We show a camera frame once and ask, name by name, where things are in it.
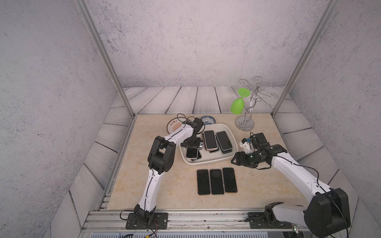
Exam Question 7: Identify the phone with pink case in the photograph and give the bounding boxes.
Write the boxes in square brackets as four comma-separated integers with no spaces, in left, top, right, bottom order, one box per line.
[210,169,224,195]

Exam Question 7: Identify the left aluminium frame post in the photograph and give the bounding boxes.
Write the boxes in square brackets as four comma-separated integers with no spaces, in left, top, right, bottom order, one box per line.
[74,0,135,118]

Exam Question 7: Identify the right aluminium frame post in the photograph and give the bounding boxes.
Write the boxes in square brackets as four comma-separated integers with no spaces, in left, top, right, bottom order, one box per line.
[271,0,339,119]

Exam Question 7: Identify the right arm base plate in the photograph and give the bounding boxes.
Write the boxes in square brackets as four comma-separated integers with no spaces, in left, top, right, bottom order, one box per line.
[244,212,292,229]

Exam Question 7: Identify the green plastic wine glass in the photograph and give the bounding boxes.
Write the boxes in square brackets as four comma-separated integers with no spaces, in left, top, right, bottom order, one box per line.
[230,88,251,115]

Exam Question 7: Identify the small blue white dish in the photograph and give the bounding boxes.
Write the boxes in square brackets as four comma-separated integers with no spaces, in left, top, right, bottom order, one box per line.
[201,116,216,126]

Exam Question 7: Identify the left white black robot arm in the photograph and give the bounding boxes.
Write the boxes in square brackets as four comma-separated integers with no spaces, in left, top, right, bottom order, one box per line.
[134,118,204,227]

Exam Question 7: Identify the aluminium frame post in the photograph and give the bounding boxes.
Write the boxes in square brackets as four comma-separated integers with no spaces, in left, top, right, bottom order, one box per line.
[271,0,339,119]
[74,0,135,118]

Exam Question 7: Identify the aluminium front rail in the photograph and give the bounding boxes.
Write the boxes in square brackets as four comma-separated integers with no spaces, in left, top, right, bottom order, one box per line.
[79,208,314,238]

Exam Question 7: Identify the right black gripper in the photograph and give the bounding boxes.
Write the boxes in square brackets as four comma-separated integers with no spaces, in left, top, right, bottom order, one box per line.
[230,151,261,168]

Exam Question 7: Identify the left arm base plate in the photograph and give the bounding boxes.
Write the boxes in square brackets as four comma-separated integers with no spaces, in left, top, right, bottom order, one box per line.
[126,213,168,230]

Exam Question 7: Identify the white storage tray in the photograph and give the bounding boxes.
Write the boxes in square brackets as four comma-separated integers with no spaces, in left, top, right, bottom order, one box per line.
[180,124,239,165]

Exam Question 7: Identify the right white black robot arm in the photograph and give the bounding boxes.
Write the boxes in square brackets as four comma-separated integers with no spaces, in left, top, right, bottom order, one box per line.
[231,143,351,238]

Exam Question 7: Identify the round plate with red rim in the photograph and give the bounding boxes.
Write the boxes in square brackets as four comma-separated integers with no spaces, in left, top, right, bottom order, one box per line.
[167,117,186,134]

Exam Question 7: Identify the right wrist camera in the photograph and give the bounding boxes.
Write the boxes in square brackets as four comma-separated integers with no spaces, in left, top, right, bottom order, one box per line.
[239,132,270,154]

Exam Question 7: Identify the phone dark case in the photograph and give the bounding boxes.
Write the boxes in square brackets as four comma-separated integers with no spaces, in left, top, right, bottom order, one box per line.
[191,153,202,161]
[221,149,233,154]
[222,168,238,193]

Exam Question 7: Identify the silver wire glass rack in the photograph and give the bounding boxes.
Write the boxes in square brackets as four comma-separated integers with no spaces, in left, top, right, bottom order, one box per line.
[235,76,277,131]

